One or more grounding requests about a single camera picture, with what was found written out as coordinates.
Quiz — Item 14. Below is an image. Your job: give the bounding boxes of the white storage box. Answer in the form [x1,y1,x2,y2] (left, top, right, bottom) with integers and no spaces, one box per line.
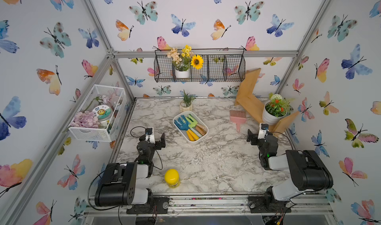
[173,111,209,145]

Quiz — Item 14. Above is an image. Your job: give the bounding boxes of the pink brush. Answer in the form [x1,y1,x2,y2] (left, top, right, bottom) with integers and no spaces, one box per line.
[229,110,247,133]

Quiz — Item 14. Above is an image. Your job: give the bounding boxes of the wooden zigzag shelf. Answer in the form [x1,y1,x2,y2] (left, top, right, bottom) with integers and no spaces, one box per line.
[235,68,299,133]

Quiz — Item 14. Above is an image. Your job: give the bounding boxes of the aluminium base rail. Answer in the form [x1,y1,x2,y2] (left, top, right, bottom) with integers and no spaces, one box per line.
[84,193,333,217]

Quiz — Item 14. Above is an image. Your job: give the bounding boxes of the small potted green plant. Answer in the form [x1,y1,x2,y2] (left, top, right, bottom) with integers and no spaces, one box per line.
[180,90,196,112]

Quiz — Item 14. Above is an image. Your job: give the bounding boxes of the round green tin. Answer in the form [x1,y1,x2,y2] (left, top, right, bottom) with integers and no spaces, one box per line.
[92,104,113,121]

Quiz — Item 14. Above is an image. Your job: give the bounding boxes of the pink purple flower bunch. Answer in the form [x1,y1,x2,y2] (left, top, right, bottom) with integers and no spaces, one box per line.
[70,111,100,128]

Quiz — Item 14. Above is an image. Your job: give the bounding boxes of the black wire wall basket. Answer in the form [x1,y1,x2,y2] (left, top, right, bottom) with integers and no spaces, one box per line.
[153,49,246,84]

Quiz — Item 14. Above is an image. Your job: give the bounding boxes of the white wire wall basket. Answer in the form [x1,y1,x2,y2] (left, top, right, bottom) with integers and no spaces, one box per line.
[68,85,127,142]

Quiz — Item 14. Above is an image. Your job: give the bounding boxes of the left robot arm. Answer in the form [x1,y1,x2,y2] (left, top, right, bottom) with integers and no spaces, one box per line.
[87,128,169,215]

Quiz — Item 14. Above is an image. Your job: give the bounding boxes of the white pot red flowers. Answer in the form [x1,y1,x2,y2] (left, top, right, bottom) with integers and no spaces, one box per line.
[262,93,294,126]

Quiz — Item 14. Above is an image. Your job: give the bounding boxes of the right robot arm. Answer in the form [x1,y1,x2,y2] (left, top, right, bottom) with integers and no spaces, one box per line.
[247,123,333,213]

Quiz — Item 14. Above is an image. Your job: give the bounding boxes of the green hand rake wooden handle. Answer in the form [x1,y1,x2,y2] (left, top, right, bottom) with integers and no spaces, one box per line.
[186,114,206,136]

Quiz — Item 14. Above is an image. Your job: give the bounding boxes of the white pot with flowers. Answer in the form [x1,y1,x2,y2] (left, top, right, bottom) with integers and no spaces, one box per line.
[167,45,204,79]

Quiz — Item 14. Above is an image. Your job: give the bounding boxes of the blue hand rake yellow handle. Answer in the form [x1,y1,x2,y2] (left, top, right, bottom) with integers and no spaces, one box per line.
[174,115,195,142]

